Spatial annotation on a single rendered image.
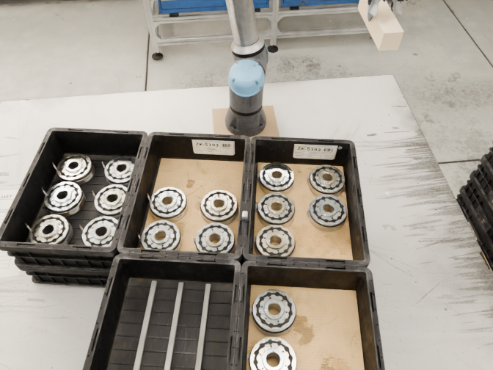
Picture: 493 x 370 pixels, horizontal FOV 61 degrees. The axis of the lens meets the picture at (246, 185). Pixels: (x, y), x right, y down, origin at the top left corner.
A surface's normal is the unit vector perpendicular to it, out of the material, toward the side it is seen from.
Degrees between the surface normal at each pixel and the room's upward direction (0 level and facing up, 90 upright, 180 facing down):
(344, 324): 0
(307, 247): 0
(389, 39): 90
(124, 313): 0
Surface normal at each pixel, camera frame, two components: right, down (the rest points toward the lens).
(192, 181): 0.00, -0.61
